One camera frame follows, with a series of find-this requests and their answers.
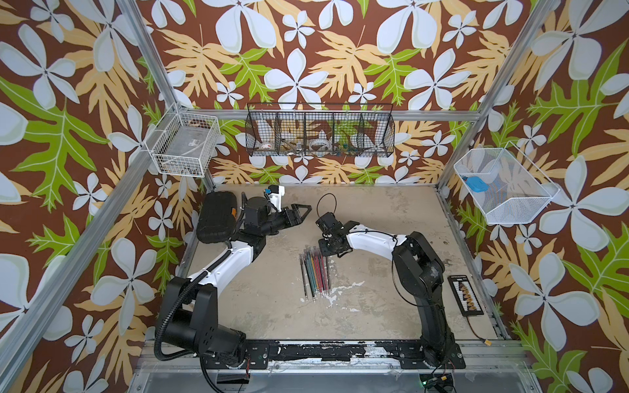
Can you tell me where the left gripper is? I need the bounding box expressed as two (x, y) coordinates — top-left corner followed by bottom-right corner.
(258, 205), (310, 238)

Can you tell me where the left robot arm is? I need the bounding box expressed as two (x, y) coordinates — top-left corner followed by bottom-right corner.
(153, 186), (312, 367)

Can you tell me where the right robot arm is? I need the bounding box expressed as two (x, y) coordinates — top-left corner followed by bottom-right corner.
(316, 212), (465, 368)

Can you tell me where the bundle of coloured pencils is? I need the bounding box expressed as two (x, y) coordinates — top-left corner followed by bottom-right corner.
(299, 247), (332, 299)

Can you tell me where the black plastic tool case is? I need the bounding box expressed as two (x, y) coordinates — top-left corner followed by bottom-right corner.
(197, 191), (238, 244)

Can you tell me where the blue object in basket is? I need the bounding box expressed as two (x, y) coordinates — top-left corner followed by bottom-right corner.
(464, 176), (490, 193)

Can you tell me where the white mesh corner basket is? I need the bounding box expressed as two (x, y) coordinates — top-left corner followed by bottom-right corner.
(454, 142), (560, 226)

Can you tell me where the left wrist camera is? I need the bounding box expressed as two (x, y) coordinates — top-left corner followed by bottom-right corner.
(264, 184), (285, 212)

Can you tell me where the black wire basket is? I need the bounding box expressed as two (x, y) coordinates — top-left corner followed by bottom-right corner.
(243, 103), (396, 157)

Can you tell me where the white wire basket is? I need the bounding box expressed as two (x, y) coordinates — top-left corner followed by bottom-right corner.
(145, 111), (221, 178)

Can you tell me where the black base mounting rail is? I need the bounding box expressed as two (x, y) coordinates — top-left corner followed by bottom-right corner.
(204, 339), (466, 370)

